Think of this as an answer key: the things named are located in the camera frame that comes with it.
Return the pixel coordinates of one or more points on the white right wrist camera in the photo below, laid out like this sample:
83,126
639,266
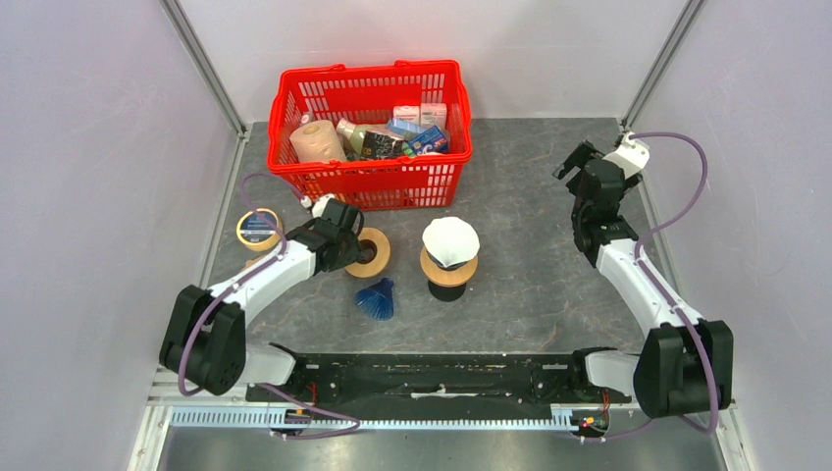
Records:
631,155

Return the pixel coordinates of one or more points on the brown cardboard piece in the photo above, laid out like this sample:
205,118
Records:
253,261

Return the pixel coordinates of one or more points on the green glass bottle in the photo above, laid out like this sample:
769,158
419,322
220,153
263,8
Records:
355,134

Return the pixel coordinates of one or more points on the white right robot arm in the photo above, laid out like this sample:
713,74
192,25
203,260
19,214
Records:
686,363

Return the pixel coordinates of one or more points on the blue ribbed dripper cone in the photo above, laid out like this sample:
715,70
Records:
376,301
449,268

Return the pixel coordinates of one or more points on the blue toothpaste box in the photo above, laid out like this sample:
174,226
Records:
431,141

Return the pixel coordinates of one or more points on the white red carton box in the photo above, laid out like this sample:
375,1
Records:
433,115

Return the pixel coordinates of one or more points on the slotted aluminium cable rail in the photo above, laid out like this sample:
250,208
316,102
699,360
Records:
273,417

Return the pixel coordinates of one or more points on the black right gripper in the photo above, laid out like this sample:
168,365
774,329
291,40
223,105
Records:
579,157

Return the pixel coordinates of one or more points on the light blue small box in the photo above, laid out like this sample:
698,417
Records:
408,130

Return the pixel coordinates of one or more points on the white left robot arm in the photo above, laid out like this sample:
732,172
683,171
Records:
206,344

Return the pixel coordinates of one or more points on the white paper coffee filter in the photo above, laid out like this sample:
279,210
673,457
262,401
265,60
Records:
451,240

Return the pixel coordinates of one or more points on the beige paper roll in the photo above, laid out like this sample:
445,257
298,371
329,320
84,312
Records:
317,142

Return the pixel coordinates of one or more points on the white pink small box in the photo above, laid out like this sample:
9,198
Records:
407,113

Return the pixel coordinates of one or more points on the red plastic shopping basket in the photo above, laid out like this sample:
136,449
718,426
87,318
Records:
367,95

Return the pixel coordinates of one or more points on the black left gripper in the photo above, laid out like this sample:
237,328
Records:
353,254

